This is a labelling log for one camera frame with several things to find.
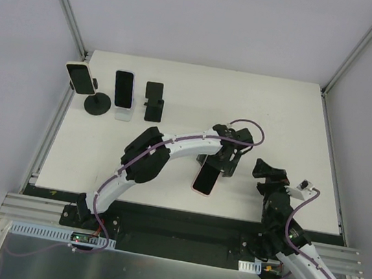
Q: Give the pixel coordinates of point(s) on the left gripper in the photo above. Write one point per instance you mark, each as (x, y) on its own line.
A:
(219, 163)

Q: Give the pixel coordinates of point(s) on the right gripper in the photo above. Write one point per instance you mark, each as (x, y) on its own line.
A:
(271, 178)

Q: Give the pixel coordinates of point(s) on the pink case phone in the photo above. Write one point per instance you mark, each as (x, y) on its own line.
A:
(205, 179)

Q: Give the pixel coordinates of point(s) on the black folding phone stand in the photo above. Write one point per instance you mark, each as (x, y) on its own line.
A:
(154, 102)

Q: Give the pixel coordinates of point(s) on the silver folding phone stand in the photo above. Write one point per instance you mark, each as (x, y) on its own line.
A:
(124, 114)

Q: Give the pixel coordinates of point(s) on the lilac case phone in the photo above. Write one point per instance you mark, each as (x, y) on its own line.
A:
(124, 85)

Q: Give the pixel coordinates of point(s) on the black clamp phone stand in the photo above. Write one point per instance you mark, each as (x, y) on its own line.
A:
(97, 104)

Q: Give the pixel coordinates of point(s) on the cream case phone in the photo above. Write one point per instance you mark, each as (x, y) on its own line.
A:
(80, 78)

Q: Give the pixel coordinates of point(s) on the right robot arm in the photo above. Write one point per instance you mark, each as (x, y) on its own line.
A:
(284, 238)

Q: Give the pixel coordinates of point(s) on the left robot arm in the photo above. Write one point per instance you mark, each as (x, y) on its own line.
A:
(145, 157)

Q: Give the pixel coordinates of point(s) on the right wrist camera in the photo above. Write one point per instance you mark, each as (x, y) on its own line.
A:
(302, 192)

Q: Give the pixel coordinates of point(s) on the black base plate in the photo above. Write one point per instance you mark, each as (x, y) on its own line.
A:
(167, 233)

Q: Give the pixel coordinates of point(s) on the right aluminium frame post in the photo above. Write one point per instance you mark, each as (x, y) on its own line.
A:
(350, 59)

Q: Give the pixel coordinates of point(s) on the aluminium frame post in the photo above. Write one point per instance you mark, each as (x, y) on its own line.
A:
(74, 29)
(350, 59)

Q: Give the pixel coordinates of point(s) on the left aluminium frame post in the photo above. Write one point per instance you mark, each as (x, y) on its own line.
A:
(74, 29)

